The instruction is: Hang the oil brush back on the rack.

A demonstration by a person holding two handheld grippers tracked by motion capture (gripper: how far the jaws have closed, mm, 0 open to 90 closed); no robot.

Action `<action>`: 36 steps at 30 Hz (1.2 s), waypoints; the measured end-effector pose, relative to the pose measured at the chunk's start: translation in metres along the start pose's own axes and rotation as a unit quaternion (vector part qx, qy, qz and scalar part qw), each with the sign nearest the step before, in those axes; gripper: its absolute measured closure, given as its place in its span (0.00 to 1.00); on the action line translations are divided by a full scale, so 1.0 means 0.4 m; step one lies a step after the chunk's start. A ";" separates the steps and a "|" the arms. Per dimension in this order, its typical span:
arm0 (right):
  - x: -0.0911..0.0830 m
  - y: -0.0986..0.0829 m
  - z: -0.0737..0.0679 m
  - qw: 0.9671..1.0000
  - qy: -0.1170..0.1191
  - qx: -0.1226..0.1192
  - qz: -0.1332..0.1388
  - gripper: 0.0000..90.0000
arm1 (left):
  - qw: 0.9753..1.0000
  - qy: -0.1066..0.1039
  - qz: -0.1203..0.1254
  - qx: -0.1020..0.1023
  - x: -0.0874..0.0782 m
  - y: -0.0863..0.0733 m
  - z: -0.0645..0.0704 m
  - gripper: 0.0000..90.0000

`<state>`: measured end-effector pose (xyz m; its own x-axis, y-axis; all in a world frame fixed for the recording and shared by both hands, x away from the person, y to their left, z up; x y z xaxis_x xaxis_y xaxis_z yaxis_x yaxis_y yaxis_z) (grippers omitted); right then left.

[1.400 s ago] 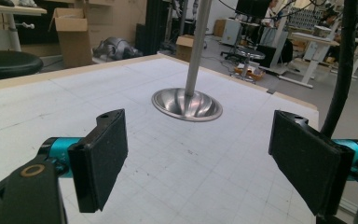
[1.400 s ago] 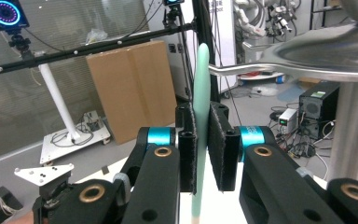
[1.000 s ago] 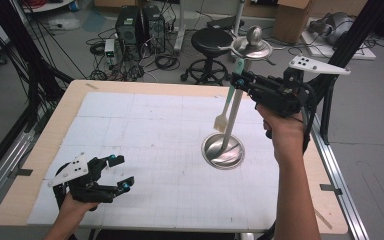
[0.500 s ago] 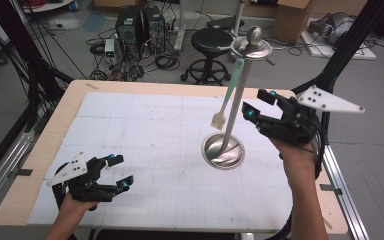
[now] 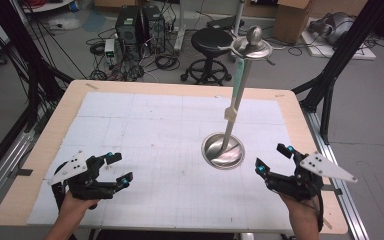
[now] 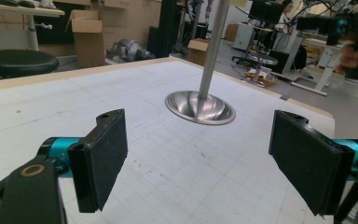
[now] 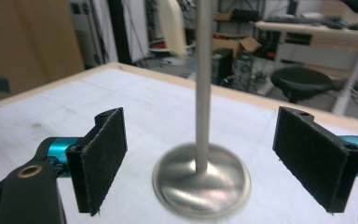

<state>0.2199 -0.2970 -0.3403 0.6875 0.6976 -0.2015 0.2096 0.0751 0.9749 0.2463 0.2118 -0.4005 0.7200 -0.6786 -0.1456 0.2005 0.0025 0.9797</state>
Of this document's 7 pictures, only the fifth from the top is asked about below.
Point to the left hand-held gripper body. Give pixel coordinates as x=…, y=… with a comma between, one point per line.
x=90, y=186

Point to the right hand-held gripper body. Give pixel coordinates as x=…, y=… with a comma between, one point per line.
x=300, y=181

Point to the metal utensil stand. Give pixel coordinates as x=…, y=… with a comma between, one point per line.
x=228, y=133

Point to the person's left hand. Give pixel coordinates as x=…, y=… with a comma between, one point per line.
x=76, y=206

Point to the person's right hand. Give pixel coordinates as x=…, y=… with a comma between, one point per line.
x=301, y=210

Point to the black tape strip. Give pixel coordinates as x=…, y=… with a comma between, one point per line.
x=335, y=190
x=21, y=172

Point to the white grid mat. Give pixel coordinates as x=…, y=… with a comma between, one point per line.
x=166, y=133

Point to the brown tape strip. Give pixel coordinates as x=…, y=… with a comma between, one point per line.
x=91, y=86

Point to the small white power box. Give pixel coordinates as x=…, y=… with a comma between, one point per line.
x=110, y=48

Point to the white flat board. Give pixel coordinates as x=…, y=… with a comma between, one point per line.
x=353, y=53

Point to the cardboard box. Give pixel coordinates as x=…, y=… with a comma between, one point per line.
x=291, y=20

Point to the black computer tower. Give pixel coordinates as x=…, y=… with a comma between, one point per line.
x=155, y=28
x=128, y=26

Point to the black round stool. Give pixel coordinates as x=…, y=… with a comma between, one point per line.
x=210, y=38

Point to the white table leg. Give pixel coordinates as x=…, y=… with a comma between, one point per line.
x=239, y=16
x=180, y=26

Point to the black flat device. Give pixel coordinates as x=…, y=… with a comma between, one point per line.
x=223, y=22

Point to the round white table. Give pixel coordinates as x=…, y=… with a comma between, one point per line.
x=43, y=5

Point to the aluminium rail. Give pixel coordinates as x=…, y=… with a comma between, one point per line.
x=3, y=166
x=346, y=206

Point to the black metal frame stand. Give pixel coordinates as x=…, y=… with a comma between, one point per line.
x=340, y=56
x=30, y=66

